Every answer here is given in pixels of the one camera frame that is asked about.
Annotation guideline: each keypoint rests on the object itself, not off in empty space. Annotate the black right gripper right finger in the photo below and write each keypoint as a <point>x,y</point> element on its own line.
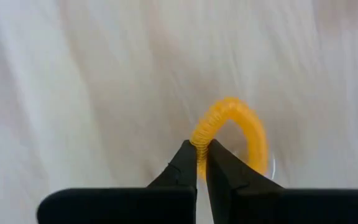
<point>259,205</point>

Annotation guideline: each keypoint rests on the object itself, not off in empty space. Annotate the clear plastic bin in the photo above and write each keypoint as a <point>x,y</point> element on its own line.
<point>73,93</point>

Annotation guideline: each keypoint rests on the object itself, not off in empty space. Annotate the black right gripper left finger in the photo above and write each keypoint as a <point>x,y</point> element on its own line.
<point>120,205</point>

